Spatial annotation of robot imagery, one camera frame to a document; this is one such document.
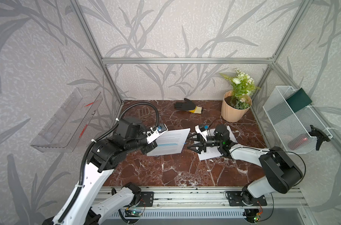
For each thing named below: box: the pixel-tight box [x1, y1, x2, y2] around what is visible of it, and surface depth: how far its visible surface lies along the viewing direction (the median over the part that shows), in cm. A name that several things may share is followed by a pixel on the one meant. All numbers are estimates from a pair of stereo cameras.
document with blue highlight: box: [146, 127, 191, 157], surface depth 71 cm
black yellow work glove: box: [174, 97, 204, 114], surface depth 118 cm
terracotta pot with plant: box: [220, 68, 261, 123], surface depth 96 cm
